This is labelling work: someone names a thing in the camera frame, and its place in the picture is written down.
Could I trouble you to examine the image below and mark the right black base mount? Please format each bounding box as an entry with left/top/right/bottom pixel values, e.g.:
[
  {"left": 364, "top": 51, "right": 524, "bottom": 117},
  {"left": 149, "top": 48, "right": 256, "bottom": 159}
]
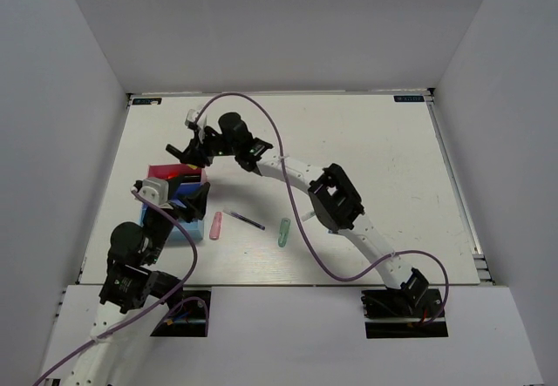
[{"left": 359, "top": 288, "right": 450, "bottom": 340}]

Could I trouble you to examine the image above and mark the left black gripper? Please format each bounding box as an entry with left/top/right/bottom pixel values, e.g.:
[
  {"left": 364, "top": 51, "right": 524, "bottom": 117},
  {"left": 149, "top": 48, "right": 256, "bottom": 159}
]
[{"left": 144, "top": 173, "right": 211, "bottom": 262}]

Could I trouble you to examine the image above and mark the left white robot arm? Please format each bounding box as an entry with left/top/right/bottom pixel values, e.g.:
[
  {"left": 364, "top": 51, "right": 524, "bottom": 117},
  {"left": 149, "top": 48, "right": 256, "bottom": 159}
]
[{"left": 64, "top": 175, "right": 210, "bottom": 385}]

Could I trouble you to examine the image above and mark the purple ink pen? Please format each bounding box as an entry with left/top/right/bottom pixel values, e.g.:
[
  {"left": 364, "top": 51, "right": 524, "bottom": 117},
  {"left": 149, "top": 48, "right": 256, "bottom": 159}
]
[{"left": 222, "top": 208, "right": 266, "bottom": 231}]

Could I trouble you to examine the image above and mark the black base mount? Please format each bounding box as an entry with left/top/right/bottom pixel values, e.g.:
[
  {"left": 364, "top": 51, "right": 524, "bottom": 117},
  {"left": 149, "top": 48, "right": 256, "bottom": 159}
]
[
  {"left": 359, "top": 288, "right": 450, "bottom": 340},
  {"left": 151, "top": 288, "right": 212, "bottom": 338}
]

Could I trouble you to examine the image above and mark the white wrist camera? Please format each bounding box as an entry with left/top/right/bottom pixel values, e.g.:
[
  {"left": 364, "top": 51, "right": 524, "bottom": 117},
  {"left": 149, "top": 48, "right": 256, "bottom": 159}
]
[
  {"left": 132, "top": 177, "right": 169, "bottom": 207},
  {"left": 185, "top": 107, "right": 207, "bottom": 142}
]

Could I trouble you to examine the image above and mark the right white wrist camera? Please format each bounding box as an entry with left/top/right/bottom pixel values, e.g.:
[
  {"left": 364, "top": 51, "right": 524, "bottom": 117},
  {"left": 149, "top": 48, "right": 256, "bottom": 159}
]
[{"left": 185, "top": 107, "right": 207, "bottom": 142}]

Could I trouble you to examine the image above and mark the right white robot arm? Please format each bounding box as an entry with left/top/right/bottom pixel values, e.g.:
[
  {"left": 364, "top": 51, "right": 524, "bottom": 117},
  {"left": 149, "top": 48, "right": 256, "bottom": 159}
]
[{"left": 166, "top": 110, "right": 429, "bottom": 315}]

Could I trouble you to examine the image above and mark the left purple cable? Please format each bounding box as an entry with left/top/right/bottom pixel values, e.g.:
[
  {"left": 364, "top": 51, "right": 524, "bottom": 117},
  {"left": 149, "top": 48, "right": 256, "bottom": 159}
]
[{"left": 32, "top": 187, "right": 210, "bottom": 386}]

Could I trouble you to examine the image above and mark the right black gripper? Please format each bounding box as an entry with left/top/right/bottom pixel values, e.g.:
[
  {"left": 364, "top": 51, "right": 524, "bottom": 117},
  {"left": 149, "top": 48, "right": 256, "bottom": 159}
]
[{"left": 180, "top": 126, "right": 239, "bottom": 169}]

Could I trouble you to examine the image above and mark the green ink clear pen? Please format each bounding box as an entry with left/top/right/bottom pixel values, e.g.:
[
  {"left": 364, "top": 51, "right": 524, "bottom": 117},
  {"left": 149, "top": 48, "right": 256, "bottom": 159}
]
[{"left": 301, "top": 212, "right": 315, "bottom": 221}]

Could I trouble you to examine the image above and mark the left table corner label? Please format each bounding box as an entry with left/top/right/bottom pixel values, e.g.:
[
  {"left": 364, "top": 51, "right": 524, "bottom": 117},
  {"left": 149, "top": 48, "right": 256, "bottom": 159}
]
[{"left": 132, "top": 98, "right": 162, "bottom": 105}]

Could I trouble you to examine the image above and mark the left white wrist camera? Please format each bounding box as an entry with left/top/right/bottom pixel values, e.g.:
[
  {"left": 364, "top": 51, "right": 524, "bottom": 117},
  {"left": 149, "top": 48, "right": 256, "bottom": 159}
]
[{"left": 132, "top": 177, "right": 169, "bottom": 207}]

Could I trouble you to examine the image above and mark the pink eraser stick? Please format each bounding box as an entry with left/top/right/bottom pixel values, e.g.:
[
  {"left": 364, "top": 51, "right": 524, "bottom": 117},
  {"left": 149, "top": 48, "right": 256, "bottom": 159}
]
[{"left": 208, "top": 211, "right": 222, "bottom": 240}]

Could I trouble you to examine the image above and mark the pink blue tiered organizer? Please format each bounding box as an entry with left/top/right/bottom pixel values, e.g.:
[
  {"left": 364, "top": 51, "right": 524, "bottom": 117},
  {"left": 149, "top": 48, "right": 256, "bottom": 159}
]
[{"left": 140, "top": 165, "right": 208, "bottom": 243}]

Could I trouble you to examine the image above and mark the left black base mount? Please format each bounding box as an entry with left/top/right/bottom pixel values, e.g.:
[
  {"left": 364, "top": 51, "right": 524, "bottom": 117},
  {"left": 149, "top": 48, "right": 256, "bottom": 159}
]
[{"left": 151, "top": 288, "right": 212, "bottom": 338}]

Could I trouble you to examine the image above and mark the green cap black highlighter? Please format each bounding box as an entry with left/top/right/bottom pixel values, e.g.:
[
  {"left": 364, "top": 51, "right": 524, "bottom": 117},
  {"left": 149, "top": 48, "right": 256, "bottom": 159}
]
[{"left": 182, "top": 174, "right": 202, "bottom": 184}]

